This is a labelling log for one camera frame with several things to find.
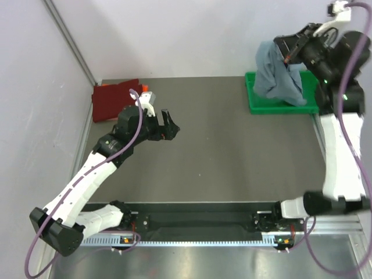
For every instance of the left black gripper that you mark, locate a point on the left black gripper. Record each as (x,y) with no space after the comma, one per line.
(167,131)

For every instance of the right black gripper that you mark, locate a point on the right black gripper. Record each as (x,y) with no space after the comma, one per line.
(291,46)

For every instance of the blue t shirt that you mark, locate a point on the blue t shirt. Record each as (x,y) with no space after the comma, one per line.
(276,80)

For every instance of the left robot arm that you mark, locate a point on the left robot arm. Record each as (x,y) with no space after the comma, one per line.
(62,224)

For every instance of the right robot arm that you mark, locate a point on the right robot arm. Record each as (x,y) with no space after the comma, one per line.
(340,119)

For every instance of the orange folded t shirt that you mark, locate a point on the orange folded t shirt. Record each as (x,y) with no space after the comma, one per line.
(145,88)

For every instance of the dark red folded t shirt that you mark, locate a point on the dark red folded t shirt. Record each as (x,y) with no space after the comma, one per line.
(108,100)

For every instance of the green plastic tray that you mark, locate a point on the green plastic tray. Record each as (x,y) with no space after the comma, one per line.
(263,106)

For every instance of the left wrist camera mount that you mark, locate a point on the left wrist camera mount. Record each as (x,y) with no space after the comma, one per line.
(147,100)

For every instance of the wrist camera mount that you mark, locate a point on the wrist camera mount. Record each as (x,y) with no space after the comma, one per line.
(147,100)
(340,14)

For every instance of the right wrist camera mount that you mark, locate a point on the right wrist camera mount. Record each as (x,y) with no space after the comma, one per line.
(340,14)

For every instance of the grey slotted cable duct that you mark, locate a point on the grey slotted cable duct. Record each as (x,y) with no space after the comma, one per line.
(126,241)

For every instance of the left aluminium corner post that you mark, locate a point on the left aluminium corner post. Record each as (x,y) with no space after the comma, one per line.
(62,27)

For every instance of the aluminium frame rail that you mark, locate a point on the aluminium frame rail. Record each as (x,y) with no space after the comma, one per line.
(335,225)

